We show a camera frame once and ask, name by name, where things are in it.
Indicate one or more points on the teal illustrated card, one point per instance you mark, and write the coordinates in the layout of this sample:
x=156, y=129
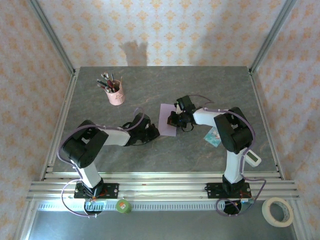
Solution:
x=212, y=137

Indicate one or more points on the white digital timer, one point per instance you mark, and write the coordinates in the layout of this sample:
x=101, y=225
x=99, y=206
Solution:
x=253, y=158

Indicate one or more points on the pink pen cup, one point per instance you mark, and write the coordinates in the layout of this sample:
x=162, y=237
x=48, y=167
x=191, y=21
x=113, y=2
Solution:
x=117, y=97

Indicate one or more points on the red pen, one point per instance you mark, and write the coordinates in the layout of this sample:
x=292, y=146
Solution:
x=110, y=84

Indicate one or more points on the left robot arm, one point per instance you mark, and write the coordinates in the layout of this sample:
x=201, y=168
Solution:
x=115, y=137

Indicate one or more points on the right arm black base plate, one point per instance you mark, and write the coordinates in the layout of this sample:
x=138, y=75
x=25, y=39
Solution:
x=212, y=190

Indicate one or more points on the aluminium corner post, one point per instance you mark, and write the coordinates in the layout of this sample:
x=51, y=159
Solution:
x=53, y=37
x=270, y=37

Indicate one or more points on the white masking tape roll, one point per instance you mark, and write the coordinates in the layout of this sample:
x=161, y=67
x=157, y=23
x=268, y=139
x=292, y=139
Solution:
x=268, y=212

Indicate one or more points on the white-tipped pen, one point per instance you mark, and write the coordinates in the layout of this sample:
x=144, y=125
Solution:
x=103, y=76

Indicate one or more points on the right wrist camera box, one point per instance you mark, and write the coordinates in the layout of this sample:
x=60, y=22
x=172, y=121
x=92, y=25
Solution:
x=178, y=109

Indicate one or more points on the aluminium mounting rail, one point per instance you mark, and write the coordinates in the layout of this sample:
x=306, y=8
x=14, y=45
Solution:
x=162, y=186

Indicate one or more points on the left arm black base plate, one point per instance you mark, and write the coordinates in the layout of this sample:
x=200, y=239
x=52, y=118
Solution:
x=110, y=190

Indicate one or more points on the aluminium side rail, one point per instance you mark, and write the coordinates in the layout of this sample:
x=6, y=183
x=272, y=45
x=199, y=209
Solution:
x=260, y=100
x=62, y=117

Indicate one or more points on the green tape roll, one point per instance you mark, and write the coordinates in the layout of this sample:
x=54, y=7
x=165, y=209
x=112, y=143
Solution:
x=123, y=206

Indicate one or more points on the blue pen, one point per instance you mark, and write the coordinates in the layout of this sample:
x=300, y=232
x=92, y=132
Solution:
x=112, y=78

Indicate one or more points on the purple paper sheet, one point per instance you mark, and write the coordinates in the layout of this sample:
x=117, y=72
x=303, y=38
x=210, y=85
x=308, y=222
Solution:
x=165, y=117

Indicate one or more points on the dark pen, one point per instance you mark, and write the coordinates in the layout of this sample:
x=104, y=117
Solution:
x=101, y=82

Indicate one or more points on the wooden pencil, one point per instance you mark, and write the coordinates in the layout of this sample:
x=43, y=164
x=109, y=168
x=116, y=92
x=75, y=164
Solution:
x=121, y=81

